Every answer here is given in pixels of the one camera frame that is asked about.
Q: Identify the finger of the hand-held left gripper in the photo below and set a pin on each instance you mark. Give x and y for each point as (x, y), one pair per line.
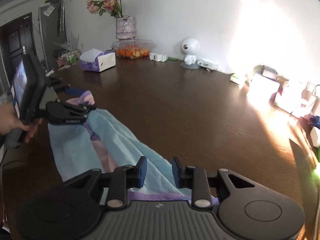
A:
(75, 91)
(80, 109)

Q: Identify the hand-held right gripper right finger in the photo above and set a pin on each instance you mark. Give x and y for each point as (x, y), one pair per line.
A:
(178, 173)

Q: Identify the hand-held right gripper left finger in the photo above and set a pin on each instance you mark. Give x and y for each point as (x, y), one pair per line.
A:
(142, 172)

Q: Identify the pastel pink blue garment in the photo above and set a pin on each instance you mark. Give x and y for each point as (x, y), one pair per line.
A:
(72, 145)

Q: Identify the person's left hand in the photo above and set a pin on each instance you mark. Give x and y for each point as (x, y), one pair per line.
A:
(12, 121)

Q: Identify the small green bottle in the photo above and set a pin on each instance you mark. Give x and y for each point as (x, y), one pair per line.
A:
(72, 58)

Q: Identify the purple white tissue pack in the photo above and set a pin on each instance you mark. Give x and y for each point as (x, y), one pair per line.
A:
(105, 61)

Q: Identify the dark brown door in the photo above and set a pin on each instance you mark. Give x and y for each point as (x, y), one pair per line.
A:
(15, 50)

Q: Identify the white drying rack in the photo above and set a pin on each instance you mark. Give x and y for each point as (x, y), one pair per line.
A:
(68, 43)

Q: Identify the grey refrigerator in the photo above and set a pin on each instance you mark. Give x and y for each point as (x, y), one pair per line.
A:
(50, 35)

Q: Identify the clear plastic fruit container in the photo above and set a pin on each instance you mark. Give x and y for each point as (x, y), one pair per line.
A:
(132, 50)

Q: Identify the textured pale flower vase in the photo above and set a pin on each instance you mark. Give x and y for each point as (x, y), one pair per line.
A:
(126, 27)

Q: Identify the white plastic clip device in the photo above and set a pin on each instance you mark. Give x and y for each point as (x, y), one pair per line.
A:
(158, 57)

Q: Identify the small flat green item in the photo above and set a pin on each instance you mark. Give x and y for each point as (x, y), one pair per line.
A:
(173, 58)

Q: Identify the green white packet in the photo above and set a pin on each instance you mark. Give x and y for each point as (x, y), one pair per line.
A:
(238, 80)

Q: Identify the white rectangular gadget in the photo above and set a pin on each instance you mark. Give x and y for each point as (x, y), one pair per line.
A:
(208, 65)

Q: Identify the white box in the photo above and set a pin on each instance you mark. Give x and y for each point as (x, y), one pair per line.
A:
(265, 88)

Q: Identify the white robot-shaped desk fan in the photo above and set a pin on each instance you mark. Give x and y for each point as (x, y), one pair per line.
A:
(190, 47)

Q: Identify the dark grey box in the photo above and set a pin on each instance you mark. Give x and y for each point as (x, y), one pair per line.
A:
(270, 72)

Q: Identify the white power strip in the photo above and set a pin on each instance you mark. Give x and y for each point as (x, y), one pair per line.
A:
(316, 137)

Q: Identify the dark blue item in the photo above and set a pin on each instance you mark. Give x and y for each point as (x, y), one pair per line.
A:
(315, 121)

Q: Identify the white charger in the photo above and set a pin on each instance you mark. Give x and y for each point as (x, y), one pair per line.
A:
(308, 93)

